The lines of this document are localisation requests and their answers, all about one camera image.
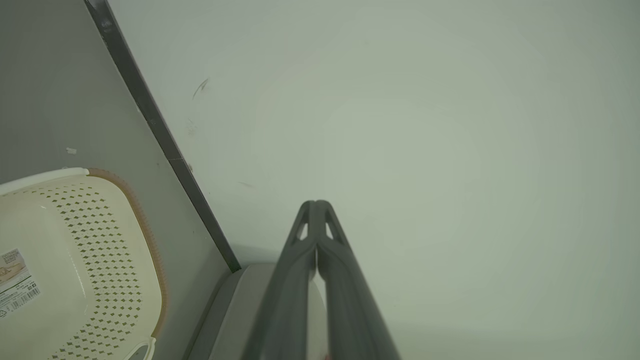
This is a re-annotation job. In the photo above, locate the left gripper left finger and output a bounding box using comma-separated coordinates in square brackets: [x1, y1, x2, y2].
[240, 200, 318, 360]

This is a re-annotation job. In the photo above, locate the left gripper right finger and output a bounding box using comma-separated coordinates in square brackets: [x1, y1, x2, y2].
[315, 200, 401, 360]

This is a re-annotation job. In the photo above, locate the grey fabric sofa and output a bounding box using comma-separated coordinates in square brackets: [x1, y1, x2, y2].
[182, 262, 331, 360]

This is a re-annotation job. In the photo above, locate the white perforated laundry basket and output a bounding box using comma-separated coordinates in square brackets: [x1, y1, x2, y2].
[0, 167, 168, 360]

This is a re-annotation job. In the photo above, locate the paper barcode label sticker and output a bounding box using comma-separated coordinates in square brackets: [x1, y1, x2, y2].
[0, 247, 42, 320]

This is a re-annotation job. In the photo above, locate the black wall baseboard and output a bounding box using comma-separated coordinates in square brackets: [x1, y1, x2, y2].
[84, 0, 242, 273]

